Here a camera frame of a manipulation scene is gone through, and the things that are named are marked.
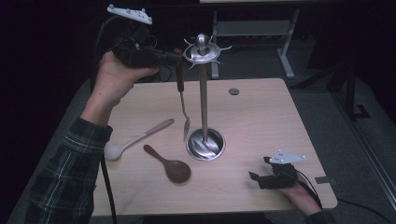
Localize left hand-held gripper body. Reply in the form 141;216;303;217
106;3;163;69

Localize grey tape strip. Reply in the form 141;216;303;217
315;175;338;185

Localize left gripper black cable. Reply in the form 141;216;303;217
92;15;118;224

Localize tangled dark cables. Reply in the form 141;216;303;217
148;32;174;82

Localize thin black cable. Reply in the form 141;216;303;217
337;199;387;223

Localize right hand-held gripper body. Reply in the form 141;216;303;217
260;149;307;189

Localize person's left hand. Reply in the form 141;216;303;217
92;50;160;108

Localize metal spatula with brown handle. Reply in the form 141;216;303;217
173;48;191;143

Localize white ladle with beige handle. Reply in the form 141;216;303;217
103;118;176;161

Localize black metal stand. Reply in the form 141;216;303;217
344;63;372;120

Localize metal utensil rack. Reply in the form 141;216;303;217
181;32;233;162

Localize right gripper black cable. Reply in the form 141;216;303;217
293;169;323;209

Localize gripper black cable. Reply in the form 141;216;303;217
293;169;323;209
92;15;118;224

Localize brown wooden spoon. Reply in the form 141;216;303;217
143;144;192;185

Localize aluminium frame rail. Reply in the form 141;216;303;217
331;91;396;202

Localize white metal table frame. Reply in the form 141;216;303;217
211;8;302;79

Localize person's right hand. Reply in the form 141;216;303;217
276;176;321;217

